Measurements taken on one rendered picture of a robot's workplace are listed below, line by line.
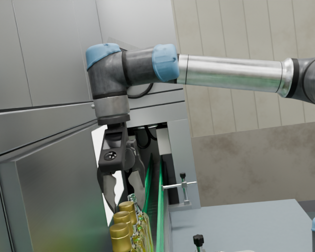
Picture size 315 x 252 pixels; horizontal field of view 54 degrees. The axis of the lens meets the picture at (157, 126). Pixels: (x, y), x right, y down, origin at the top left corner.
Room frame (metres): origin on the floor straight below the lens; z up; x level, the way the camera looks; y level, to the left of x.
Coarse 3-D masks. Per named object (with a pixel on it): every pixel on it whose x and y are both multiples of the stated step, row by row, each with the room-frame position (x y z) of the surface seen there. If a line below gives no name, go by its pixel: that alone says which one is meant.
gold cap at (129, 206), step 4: (120, 204) 0.65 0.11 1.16; (124, 204) 0.65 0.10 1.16; (128, 204) 0.64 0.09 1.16; (132, 204) 0.64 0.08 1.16; (120, 208) 0.64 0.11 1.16; (124, 208) 0.64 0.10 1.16; (128, 208) 0.64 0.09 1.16; (132, 208) 0.64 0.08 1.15; (132, 212) 0.64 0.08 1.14; (132, 216) 0.64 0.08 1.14; (132, 220) 0.64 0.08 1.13; (136, 220) 0.65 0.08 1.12; (132, 224) 0.64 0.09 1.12
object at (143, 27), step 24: (96, 0) 1.61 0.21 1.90; (120, 0) 1.61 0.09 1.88; (144, 0) 1.60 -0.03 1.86; (168, 0) 1.60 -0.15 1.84; (120, 24) 1.61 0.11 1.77; (144, 24) 1.60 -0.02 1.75; (168, 24) 1.60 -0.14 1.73; (144, 96) 1.60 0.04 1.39; (168, 96) 1.60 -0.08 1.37; (144, 120) 1.61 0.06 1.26; (168, 120) 1.60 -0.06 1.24
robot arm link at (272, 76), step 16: (192, 64) 0.74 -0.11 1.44; (208, 64) 0.74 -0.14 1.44; (224, 64) 0.73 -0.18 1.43; (240, 64) 0.73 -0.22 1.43; (256, 64) 0.73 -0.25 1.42; (272, 64) 0.73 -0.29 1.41; (288, 64) 0.72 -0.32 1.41; (304, 64) 0.70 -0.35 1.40; (176, 80) 0.76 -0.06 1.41; (192, 80) 0.75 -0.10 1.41; (208, 80) 0.74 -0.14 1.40; (224, 80) 0.74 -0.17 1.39; (240, 80) 0.73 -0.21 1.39; (256, 80) 0.72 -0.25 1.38; (272, 80) 0.72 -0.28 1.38; (288, 80) 0.71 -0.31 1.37; (288, 96) 0.73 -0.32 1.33; (304, 96) 0.70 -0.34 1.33
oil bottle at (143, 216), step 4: (144, 212) 0.78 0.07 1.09; (140, 216) 0.75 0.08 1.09; (144, 216) 0.75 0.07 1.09; (144, 220) 0.74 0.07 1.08; (148, 220) 0.77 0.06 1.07; (148, 224) 0.76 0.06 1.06; (148, 228) 0.74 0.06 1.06; (148, 232) 0.74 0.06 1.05; (152, 244) 0.78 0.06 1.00; (152, 248) 0.76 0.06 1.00
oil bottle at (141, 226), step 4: (140, 220) 0.72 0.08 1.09; (136, 224) 0.70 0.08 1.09; (140, 224) 0.70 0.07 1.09; (144, 224) 0.71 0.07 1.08; (140, 228) 0.69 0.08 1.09; (144, 228) 0.69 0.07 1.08; (144, 232) 0.69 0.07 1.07; (148, 236) 0.72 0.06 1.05; (148, 240) 0.71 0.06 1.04; (148, 244) 0.70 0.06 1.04; (148, 248) 0.69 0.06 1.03
